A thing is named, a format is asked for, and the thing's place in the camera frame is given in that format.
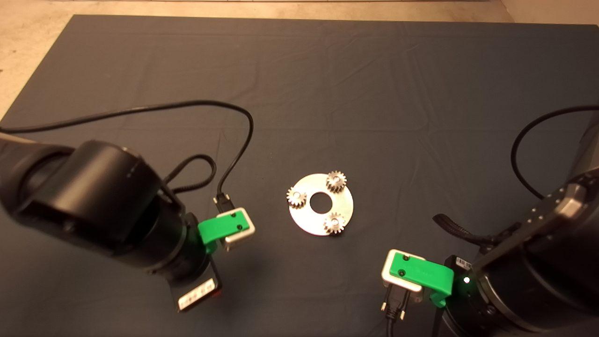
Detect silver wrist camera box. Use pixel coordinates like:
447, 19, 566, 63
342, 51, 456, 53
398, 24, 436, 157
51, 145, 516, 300
381, 249, 426, 305
217, 207, 256, 251

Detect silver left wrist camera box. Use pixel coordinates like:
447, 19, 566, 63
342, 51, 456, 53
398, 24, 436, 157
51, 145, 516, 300
217, 207, 256, 251

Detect small steel planetary gear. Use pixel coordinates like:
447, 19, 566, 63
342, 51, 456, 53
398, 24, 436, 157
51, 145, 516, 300
326, 170, 348, 193
286, 187, 308, 209
323, 212, 347, 235

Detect green left camera mount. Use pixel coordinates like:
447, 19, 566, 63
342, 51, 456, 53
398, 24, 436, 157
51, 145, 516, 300
197, 210, 249, 256

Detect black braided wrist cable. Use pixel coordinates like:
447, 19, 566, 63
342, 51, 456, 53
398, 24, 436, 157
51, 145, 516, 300
162, 154, 218, 193
432, 213, 522, 247

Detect green right camera mount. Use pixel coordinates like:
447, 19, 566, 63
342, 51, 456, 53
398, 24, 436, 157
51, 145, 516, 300
390, 251, 455, 308

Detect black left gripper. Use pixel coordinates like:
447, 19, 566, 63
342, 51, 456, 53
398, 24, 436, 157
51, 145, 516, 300
140, 213, 223, 313

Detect dark grey table cloth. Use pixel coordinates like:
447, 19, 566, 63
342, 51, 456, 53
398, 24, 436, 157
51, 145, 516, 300
0, 14, 599, 337

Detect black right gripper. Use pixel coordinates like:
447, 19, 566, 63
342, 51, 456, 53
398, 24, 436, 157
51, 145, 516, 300
431, 255, 539, 337

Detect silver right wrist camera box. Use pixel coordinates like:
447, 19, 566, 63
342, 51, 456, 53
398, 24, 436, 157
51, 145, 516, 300
381, 249, 426, 305

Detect round metal carrier plate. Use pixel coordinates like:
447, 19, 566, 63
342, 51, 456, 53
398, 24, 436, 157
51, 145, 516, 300
287, 173, 354, 235

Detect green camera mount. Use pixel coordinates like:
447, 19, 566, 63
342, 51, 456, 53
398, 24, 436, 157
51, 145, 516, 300
390, 251, 455, 308
197, 210, 249, 256

